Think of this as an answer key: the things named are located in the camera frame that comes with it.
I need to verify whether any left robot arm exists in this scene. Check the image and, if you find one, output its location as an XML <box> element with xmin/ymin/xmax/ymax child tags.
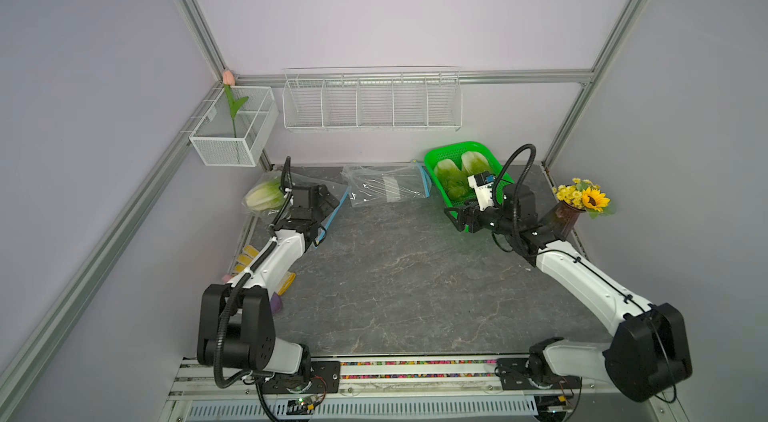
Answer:
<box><xmin>197</xmin><ymin>157</ymin><xmax>340</xmax><ymax>389</ymax></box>

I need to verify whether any green plastic basket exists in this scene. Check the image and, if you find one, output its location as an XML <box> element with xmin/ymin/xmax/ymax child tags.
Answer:
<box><xmin>424</xmin><ymin>141</ymin><xmax>517</xmax><ymax>237</ymax></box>

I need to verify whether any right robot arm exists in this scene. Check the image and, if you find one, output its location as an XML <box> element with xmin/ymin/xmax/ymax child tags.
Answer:
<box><xmin>426</xmin><ymin>143</ymin><xmax>693</xmax><ymax>402</ymax></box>

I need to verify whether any dark glass vase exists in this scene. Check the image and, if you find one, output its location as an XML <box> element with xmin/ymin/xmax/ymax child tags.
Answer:
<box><xmin>543</xmin><ymin>201</ymin><xmax>586</xmax><ymax>240</ymax></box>

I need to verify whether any yellow sunflower bouquet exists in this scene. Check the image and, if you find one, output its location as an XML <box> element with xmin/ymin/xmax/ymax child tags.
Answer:
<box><xmin>552</xmin><ymin>178</ymin><xmax>616</xmax><ymax>219</ymax></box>

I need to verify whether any white mesh wall basket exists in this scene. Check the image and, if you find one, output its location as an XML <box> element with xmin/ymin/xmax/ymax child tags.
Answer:
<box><xmin>189</xmin><ymin>86</ymin><xmax>279</xmax><ymax>167</ymax></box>

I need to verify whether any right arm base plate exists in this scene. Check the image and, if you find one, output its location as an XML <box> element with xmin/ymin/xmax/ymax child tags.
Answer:
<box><xmin>494</xmin><ymin>356</ymin><xmax>582</xmax><ymax>391</ymax></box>

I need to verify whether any artificial pink tulip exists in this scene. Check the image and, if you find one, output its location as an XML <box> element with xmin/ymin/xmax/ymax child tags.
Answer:
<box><xmin>222</xmin><ymin>70</ymin><xmax>249</xmax><ymax>137</ymax></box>

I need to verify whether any yellow toy hand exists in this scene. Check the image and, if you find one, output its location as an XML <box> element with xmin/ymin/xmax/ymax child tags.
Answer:
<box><xmin>230</xmin><ymin>245</ymin><xmax>296</xmax><ymax>296</ymax></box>

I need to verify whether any clear zip-top bag blue seal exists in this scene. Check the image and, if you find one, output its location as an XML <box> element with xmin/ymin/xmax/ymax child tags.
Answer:
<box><xmin>341</xmin><ymin>161</ymin><xmax>432</xmax><ymax>207</ymax></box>

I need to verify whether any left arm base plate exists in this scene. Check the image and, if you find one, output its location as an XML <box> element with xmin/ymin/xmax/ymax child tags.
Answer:
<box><xmin>262</xmin><ymin>359</ymin><xmax>341</xmax><ymax>395</ymax></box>

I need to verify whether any chinese cabbage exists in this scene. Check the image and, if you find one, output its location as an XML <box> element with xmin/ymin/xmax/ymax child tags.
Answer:
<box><xmin>434</xmin><ymin>158</ymin><xmax>470</xmax><ymax>202</ymax></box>
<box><xmin>243</xmin><ymin>179</ymin><xmax>285</xmax><ymax>212</ymax></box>
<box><xmin>461</xmin><ymin>151</ymin><xmax>492</xmax><ymax>177</ymax></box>

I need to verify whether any white wire wall shelf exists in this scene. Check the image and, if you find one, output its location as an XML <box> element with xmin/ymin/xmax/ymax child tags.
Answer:
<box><xmin>282</xmin><ymin>66</ymin><xmax>463</xmax><ymax>132</ymax></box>

